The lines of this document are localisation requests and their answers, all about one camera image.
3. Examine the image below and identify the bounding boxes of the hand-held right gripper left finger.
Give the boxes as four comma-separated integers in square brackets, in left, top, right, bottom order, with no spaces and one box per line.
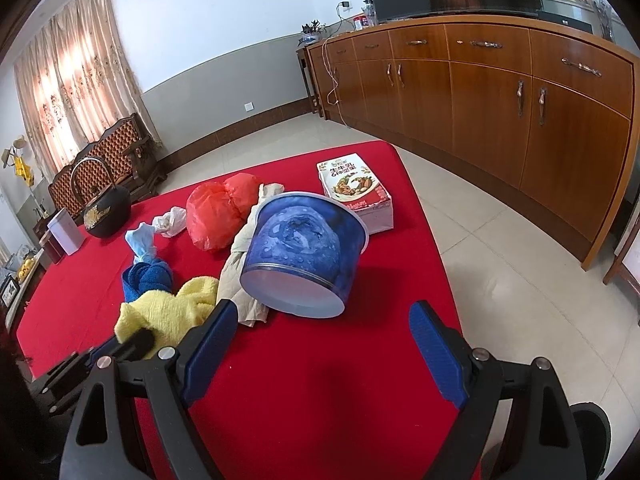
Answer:
[59,298,240,480]

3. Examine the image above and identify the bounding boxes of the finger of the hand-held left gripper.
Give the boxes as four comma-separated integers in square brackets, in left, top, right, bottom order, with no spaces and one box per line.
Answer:
[32,351,96,413]
[95,327,156,363]

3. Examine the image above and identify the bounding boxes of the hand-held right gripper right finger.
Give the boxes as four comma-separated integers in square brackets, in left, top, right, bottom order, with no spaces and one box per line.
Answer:
[409,300,586,480]

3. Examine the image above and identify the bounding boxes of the yellow cloth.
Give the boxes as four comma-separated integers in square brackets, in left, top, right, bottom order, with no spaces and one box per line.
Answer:
[114,276,221,361]

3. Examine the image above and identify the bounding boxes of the white plastic bag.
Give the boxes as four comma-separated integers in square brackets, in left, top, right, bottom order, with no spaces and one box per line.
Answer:
[152,206,187,238]

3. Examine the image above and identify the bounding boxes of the red plastic bag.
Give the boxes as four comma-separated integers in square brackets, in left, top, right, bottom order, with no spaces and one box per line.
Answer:
[186,172,264,252]

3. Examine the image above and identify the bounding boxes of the large blue paper bucket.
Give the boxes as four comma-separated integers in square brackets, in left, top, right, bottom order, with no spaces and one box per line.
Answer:
[239,191,370,320]

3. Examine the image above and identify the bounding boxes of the black plastic bucket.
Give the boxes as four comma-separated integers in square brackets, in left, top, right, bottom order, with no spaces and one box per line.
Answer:
[570,402,612,480]

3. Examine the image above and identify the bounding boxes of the person's dark clothing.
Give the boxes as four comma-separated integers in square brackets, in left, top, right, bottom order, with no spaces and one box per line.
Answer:
[0,330,66,466]

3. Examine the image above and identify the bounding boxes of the dark blue towel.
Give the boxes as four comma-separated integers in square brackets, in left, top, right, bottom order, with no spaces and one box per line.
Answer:
[121,259,174,305]

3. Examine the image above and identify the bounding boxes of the beige cloth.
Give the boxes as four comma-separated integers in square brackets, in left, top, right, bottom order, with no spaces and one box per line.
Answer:
[218,183,286,326]

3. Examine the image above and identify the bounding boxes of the light blue cloth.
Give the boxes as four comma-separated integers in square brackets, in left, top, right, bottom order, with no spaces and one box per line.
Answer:
[125,224,157,263]

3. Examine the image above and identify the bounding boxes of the table with red cloth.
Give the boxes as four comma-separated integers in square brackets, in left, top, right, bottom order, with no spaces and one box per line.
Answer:
[15,141,483,480]

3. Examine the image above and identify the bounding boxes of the yellow fruits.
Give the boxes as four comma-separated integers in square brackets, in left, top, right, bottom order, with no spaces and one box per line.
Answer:
[15,252,41,281]

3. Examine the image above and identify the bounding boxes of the black iron teapot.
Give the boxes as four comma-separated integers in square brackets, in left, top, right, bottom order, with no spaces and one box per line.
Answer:
[70,156,132,239]

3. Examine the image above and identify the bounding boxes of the white small box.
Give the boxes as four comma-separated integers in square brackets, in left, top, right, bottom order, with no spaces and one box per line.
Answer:
[47,209,83,256]

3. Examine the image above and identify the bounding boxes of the printed drink box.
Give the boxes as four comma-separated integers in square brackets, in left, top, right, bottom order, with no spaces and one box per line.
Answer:
[316,152,393,234]

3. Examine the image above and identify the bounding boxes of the carved wooden bench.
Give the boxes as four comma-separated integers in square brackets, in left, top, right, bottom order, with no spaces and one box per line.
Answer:
[48,114,168,221]

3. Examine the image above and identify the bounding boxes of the yellow artificial flowers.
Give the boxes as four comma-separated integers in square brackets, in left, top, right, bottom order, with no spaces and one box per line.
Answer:
[0,135,36,186]

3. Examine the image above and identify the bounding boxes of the carved wooden stand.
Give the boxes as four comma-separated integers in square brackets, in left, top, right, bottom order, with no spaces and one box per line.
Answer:
[602,220,640,306]

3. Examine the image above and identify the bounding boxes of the wooden sideboard cabinet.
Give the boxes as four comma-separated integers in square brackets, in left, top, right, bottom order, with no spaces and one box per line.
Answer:
[306,14,640,271]

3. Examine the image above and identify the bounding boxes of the beige patterned curtain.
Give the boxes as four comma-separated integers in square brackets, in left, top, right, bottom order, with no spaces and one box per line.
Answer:
[14,0,163,176]

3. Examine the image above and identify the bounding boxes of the dark wooden side table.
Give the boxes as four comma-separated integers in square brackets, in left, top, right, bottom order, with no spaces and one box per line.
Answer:
[296,45,321,113]

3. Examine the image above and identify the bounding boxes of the small potted plant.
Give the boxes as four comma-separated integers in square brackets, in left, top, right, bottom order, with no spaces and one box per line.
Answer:
[300,20,327,47]

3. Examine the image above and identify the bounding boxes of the glass vase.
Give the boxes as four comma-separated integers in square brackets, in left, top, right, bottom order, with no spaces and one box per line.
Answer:
[589,0,621,41]

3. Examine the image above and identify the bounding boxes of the picture frame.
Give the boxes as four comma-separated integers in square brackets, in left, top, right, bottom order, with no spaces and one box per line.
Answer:
[0,275,21,308]

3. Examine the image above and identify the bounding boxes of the white charger cable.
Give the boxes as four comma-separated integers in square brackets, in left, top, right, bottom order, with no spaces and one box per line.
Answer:
[320,2,351,123]

